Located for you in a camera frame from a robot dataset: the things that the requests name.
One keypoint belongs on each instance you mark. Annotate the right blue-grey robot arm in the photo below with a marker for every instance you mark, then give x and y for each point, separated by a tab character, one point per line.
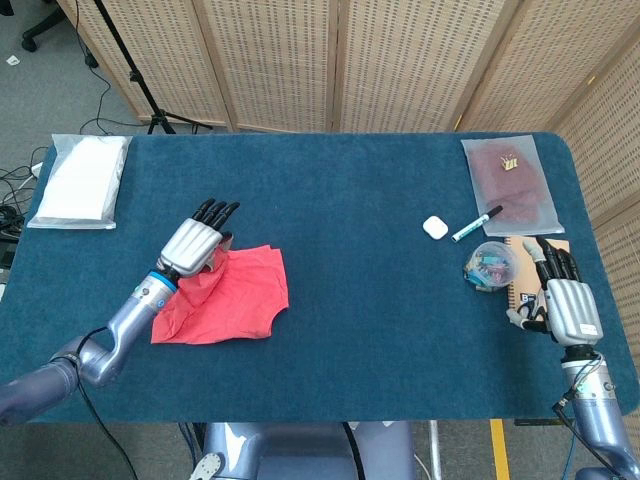
595	415

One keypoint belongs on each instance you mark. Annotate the silver table leg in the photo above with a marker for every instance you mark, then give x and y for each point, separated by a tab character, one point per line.
436	450

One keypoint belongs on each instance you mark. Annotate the woven rattan folding screen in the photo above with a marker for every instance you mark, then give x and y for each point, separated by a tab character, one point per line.
280	60

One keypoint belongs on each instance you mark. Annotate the white garment in plastic bag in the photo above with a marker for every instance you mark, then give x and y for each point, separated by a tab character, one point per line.
80	185

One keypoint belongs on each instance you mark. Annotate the blue carpet table cover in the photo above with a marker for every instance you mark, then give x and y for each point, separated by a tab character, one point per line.
350	200

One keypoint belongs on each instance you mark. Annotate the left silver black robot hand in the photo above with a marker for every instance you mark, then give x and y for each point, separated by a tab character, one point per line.
192	245

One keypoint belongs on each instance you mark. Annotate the red cloth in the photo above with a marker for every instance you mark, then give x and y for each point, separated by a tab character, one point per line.
245	300

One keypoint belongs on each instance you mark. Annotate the clear tub of binder clips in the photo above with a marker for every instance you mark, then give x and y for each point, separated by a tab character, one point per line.
492	265

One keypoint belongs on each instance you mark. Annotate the brown spiral notebook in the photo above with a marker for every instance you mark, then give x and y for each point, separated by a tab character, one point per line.
522	287

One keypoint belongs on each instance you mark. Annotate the green white marker pen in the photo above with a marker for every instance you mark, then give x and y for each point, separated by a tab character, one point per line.
472	227

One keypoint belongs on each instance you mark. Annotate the black office chair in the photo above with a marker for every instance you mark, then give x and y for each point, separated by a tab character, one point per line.
30	40

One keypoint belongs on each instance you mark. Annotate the white paper scrap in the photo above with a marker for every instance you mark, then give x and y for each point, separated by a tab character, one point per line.
12	60

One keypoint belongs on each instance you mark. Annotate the black tripod stand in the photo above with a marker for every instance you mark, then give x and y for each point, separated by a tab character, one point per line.
145	90

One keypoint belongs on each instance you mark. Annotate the blue-grey robot torso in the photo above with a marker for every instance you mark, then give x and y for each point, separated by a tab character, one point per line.
300	450

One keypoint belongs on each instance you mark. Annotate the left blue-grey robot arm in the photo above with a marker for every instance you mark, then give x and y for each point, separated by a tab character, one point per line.
130	315

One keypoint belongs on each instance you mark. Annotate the maroon garment in plastic bag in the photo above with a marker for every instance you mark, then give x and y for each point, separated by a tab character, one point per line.
510	185

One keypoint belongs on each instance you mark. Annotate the gold binder clip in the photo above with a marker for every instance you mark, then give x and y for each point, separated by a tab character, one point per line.
509	163

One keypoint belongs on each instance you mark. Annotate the white earbuds case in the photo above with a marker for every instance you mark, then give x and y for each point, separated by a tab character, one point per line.
435	226

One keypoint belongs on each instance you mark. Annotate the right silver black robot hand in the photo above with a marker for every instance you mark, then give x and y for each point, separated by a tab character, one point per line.
572	310

